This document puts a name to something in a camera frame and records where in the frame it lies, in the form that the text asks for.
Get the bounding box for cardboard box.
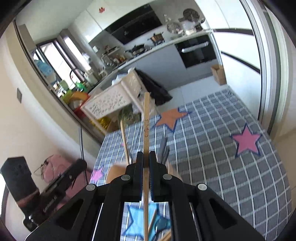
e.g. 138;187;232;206
211;64;227;85

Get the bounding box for black wok pan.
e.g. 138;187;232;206
128;44;146;56

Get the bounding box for black range hood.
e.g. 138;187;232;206
105;4;162;45

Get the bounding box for grey checked star tablecloth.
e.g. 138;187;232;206
149;89;292;240

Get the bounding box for black built-in oven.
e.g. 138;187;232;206
175;35;218;68

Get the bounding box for pink bag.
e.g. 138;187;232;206
34;154;91;210

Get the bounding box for white refrigerator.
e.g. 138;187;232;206
213;28;261;118

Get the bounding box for bamboo chopstick blue patterned end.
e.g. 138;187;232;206
159;230;171;241

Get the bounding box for white perforated storage cart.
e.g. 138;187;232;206
81;68;147;121

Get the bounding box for curved kitchen faucet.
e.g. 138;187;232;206
69;68;86;83

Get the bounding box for bamboo chopstick with engraving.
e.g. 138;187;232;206
143;92;150;241

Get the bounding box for brass cooking pot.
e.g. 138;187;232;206
149;32;165;46

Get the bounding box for white plastic utensil holder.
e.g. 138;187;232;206
106;162;182;184

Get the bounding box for grey metal knife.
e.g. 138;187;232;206
158;137;170;164

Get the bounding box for black garment on cart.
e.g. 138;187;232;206
135;69;173;106

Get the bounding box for thin curved bamboo chopstick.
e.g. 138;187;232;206
120;120;130;165

